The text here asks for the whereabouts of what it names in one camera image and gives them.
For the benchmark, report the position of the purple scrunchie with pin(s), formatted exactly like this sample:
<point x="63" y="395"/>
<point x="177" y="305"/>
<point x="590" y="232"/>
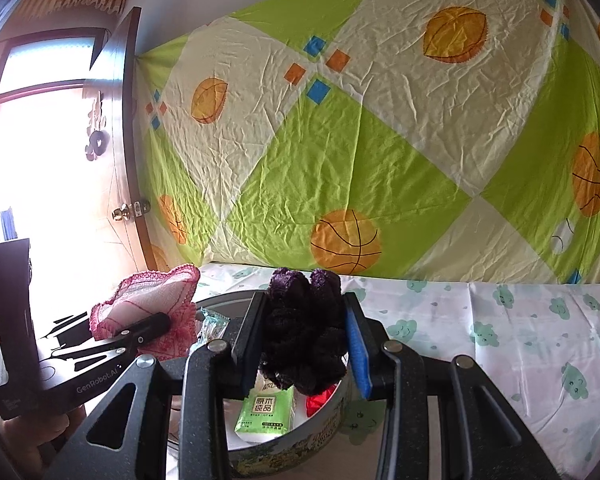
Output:
<point x="305" y="330"/>

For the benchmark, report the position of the red brocade pouch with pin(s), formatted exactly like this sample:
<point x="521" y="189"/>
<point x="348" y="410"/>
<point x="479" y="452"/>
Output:
<point x="320" y="402"/>

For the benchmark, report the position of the white cloud-print tablecloth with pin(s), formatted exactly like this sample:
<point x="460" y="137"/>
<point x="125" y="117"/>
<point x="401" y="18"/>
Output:
<point x="505" y="360"/>

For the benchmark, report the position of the round metal cookie tin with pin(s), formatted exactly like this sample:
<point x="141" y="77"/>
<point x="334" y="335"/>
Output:
<point x="280" y="460"/>

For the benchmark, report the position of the fringed curtain valance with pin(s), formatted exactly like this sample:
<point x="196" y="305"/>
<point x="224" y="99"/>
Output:
<point x="75" y="2"/>

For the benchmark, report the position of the pink-edged white dishcloth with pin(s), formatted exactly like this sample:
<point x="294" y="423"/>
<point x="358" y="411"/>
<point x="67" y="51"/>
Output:
<point x="145" y="295"/>

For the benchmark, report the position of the wooden door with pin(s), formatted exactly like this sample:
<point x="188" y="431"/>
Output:
<point x="125" y="170"/>

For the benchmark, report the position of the green ball-print wall sheet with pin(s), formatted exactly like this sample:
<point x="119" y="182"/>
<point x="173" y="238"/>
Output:
<point x="380" y="135"/>

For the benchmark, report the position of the cotton swab pack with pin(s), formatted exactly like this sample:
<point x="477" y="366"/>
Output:
<point x="212" y="327"/>

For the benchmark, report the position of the green tissue pack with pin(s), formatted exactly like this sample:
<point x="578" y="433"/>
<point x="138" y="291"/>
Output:
<point x="262" y="407"/>

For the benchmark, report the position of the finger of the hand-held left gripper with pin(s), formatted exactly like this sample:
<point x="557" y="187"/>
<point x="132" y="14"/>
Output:
<point x="67" y="324"/>
<point x="145" y="329"/>

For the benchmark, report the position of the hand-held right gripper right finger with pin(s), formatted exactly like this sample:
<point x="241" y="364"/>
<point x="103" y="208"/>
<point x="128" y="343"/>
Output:
<point x="360" y="350"/>

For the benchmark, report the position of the brass door knob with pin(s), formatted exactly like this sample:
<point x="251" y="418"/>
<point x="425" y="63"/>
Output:
<point x="125" y="211"/>

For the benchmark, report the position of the person's left hand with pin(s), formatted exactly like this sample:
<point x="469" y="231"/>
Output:
<point x="25" y="435"/>

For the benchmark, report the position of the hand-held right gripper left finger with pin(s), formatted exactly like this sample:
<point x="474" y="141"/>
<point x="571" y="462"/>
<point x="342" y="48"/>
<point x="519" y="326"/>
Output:
<point x="247" y="342"/>

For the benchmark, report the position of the door ornament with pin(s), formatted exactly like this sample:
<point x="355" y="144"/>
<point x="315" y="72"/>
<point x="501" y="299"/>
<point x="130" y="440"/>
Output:
<point x="98" y="135"/>

